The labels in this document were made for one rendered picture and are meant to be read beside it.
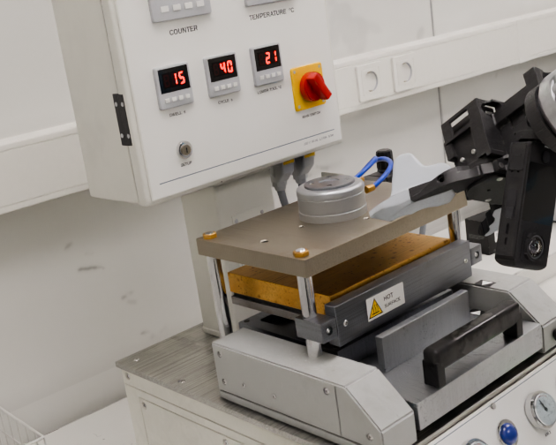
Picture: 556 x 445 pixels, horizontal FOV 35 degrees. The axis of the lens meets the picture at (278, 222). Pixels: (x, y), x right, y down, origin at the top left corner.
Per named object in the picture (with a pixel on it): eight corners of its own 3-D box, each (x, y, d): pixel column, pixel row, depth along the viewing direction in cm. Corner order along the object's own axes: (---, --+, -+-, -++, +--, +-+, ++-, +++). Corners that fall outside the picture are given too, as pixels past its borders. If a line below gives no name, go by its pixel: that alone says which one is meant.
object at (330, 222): (176, 303, 109) (157, 200, 105) (349, 230, 128) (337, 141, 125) (316, 343, 91) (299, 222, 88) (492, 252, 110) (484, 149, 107)
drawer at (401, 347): (230, 370, 109) (220, 310, 107) (352, 308, 123) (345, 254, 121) (421, 439, 87) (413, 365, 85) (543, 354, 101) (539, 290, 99)
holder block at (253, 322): (241, 341, 107) (237, 321, 107) (353, 286, 120) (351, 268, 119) (340, 373, 95) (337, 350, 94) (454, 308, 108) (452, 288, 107)
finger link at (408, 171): (363, 175, 92) (449, 147, 89) (372, 227, 89) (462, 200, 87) (353, 162, 89) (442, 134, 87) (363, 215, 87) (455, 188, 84)
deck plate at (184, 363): (116, 366, 117) (114, 360, 117) (304, 281, 139) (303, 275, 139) (379, 478, 83) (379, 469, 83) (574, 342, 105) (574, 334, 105)
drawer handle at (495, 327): (424, 384, 90) (419, 348, 89) (508, 331, 99) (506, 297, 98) (439, 389, 88) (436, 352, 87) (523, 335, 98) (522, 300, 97)
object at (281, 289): (231, 304, 106) (219, 227, 103) (356, 247, 120) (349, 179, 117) (335, 332, 93) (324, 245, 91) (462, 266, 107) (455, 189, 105)
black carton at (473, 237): (466, 251, 181) (463, 218, 179) (496, 238, 185) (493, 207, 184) (489, 255, 176) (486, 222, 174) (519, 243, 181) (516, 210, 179)
